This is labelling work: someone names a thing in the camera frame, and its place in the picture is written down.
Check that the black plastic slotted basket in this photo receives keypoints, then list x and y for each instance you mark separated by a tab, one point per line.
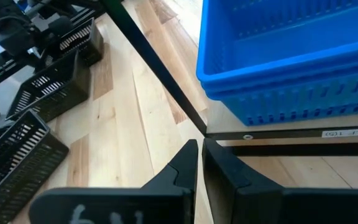
73	90
36	174
95	46

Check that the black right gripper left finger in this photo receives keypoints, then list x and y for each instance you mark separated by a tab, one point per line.
120	205

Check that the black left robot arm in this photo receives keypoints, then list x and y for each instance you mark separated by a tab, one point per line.
11	37

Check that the white shelf label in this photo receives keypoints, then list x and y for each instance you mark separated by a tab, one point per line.
350	132

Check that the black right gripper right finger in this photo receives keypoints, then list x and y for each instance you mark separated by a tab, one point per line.
259	202

